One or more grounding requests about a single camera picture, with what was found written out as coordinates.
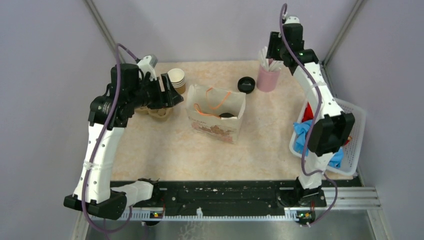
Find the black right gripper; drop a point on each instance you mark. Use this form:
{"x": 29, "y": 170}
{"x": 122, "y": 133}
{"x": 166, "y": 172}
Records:
{"x": 274, "y": 38}

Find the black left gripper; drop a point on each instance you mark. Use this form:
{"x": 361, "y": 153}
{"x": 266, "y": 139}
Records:
{"x": 171, "y": 96}

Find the cream paper gift bag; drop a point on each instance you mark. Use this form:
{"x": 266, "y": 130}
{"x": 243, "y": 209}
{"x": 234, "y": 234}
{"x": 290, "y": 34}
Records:
{"x": 204, "y": 104}

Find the black plastic cup lid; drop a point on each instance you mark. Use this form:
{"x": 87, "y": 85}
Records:
{"x": 226, "y": 115}

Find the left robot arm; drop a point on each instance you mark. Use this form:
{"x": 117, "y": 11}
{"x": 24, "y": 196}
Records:
{"x": 93, "y": 193}

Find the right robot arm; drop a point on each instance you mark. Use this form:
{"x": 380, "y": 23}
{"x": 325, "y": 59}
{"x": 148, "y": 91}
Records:
{"x": 330, "y": 126}

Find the white wrapped straws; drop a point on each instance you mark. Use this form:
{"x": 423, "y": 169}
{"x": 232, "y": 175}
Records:
{"x": 268, "y": 64}

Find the stack of paper cups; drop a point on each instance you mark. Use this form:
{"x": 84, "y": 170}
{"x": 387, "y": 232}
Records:
{"x": 177, "y": 79}

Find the pink straw holder cup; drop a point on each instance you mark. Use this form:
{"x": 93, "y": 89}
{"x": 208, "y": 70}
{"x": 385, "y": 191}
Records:
{"x": 266, "y": 81}

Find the spare black cup lid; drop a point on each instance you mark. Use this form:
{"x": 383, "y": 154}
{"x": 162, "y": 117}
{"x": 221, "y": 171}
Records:
{"x": 246, "y": 84}

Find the red snack packet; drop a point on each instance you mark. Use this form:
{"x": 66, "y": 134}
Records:
{"x": 308, "y": 113}

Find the blue cartoon packet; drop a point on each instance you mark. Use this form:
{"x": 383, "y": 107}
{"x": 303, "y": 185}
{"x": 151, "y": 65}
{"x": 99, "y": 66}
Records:
{"x": 301, "y": 130}

